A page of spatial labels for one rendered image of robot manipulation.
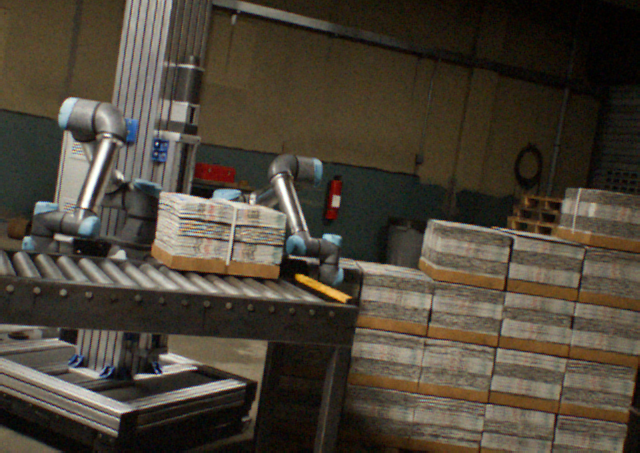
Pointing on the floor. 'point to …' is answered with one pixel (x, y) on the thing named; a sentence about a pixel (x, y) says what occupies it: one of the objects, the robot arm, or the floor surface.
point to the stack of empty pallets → (547, 217)
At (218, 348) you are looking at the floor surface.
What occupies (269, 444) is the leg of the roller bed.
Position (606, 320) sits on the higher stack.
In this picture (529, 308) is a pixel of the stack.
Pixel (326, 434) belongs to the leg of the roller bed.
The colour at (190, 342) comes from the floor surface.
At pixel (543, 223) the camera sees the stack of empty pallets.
